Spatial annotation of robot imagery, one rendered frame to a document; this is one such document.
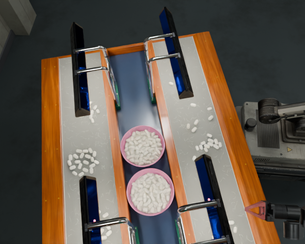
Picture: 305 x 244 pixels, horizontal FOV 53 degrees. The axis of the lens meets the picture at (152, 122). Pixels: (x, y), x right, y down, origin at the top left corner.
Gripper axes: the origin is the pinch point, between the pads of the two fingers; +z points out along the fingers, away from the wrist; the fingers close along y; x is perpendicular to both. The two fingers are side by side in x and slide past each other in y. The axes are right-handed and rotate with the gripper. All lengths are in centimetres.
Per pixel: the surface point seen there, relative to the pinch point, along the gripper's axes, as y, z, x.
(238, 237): 41.6, -5.7, -20.5
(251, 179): 50, -14, 9
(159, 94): 68, 41, 60
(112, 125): 60, 69, 37
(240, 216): 45.1, -7.5, -10.5
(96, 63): 79, 88, 82
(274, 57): 171, -64, 123
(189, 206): 8.0, 22.1, -1.7
